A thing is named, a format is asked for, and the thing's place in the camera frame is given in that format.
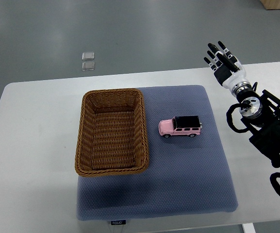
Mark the upper silver floor plate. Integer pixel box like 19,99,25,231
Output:
82,51,95,61

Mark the blue-grey quilted cushion mat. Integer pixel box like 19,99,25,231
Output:
77,85,238,220

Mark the pink toy car black roof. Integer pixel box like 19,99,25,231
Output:
159,116,203,138

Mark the wooden box corner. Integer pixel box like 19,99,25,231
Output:
260,0,280,10

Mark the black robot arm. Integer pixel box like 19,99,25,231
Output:
226,82,280,168

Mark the white table leg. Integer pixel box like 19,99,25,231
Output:
242,223,256,233

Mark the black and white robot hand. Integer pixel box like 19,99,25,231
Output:
204,41,251,96

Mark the brown wicker basket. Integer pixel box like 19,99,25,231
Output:
75,88,149,177

